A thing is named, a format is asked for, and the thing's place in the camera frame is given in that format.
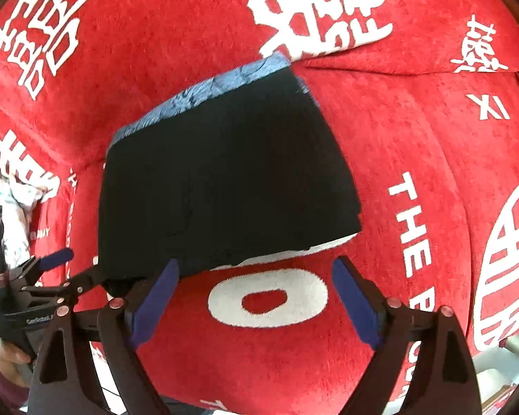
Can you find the black pants with blue band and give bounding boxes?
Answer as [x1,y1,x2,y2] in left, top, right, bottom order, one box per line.
[98,54,361,296]

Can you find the red blanket with white characters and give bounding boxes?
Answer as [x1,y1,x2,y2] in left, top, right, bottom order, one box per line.
[0,0,519,414]

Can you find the person's left hand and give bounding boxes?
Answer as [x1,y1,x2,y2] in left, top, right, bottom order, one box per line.
[0,340,33,388]

